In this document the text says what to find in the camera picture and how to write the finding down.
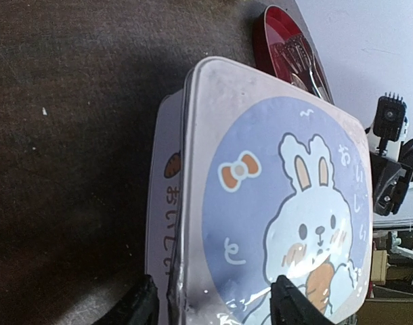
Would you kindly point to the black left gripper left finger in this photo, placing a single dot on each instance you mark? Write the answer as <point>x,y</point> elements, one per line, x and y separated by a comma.
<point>140,305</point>

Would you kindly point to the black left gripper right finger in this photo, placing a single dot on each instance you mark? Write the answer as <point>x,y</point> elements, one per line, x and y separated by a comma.
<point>288,306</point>

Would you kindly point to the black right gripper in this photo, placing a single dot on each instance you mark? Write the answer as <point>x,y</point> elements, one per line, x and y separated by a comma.
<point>391,180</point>

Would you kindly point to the bunny print tin lid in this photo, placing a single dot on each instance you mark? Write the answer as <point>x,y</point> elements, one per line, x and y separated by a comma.
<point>275,181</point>

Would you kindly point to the white metal tongs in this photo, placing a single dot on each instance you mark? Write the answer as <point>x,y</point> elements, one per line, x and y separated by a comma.
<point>301,63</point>

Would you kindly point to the red round tray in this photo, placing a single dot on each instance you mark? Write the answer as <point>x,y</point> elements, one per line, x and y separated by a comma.
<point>271,29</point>

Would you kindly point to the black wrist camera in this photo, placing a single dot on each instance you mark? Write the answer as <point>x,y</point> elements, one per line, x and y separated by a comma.
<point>389,120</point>

